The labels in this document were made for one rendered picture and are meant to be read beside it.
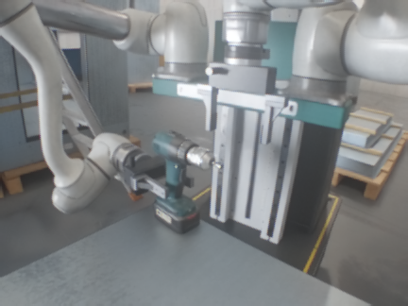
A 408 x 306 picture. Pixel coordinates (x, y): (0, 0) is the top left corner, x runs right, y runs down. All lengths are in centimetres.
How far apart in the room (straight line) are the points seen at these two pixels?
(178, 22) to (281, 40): 34
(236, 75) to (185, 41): 42
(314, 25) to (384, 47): 19
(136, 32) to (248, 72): 58
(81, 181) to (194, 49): 54
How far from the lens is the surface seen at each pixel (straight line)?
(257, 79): 54
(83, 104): 169
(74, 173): 81
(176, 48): 96
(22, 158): 247
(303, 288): 61
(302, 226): 132
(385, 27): 65
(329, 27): 73
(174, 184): 66
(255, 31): 54
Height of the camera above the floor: 108
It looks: 22 degrees down
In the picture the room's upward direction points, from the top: 3 degrees clockwise
